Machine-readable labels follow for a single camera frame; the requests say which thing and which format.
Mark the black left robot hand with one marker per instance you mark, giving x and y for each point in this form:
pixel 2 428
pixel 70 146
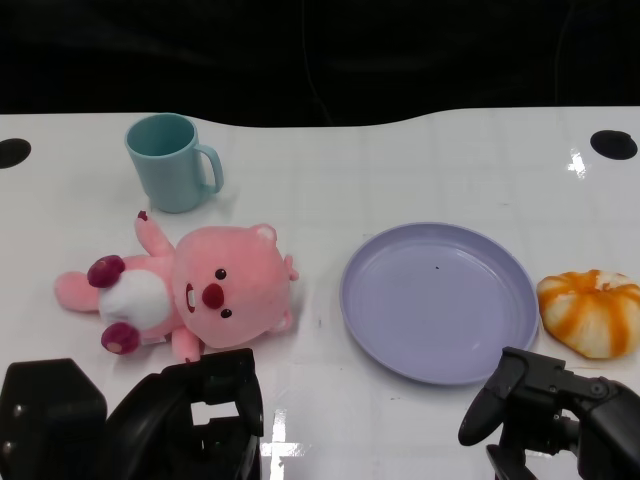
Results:
pixel 150 425

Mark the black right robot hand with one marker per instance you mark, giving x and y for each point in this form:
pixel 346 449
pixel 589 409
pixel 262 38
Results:
pixel 590 415

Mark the pink plush beaver doll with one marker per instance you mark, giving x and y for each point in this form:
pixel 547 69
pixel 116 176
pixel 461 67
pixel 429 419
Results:
pixel 235 280

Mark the purple plastic plate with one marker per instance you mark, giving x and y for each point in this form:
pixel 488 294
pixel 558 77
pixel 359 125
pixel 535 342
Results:
pixel 435 315

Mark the orange white pumpkin toy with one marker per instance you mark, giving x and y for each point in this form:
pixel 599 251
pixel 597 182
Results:
pixel 590 315

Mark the teal plastic mug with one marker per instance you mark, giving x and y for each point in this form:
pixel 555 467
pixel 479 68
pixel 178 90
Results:
pixel 167 175

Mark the black table grommet hole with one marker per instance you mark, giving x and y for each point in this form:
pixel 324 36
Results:
pixel 12 153
pixel 613 145

